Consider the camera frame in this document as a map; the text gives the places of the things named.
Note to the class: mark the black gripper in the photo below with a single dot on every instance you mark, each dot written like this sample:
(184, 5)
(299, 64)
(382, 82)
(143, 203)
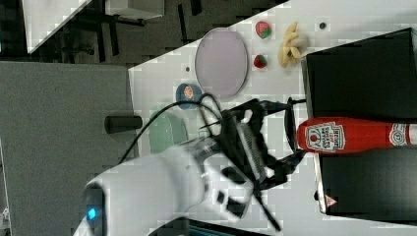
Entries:
(243, 149)

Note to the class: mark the red ketchup bottle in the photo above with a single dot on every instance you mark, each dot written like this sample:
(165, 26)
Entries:
(349, 135)

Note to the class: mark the black cylinder robot base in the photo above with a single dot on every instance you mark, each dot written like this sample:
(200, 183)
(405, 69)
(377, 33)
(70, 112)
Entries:
(119, 124)

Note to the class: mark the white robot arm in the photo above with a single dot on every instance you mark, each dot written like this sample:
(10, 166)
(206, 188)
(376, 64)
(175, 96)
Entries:
(222, 173)

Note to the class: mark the silver toaster oven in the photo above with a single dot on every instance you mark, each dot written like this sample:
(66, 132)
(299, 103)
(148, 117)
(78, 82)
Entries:
(371, 79)

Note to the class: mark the small red strawberry toy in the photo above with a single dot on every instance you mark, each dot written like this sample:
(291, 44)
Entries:
(260, 61)

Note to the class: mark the blue bowl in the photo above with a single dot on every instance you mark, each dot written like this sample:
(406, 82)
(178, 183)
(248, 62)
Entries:
(180, 96)

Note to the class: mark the yellow peeled banana toy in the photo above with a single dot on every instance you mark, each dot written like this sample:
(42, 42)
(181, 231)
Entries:
(290, 48)

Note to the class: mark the grey round plate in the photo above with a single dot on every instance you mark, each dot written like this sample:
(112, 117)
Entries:
(221, 62)

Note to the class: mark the orange slice toy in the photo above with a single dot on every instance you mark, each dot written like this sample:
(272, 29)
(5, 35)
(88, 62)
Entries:
(188, 92)

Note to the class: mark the green perforated colander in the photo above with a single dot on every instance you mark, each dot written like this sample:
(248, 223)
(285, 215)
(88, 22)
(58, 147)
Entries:
(165, 131)

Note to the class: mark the large red strawberry toy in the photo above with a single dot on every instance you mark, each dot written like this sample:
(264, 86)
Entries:
(263, 29)

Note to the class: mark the black oven door handle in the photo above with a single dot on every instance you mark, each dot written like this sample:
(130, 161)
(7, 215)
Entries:
(289, 122)

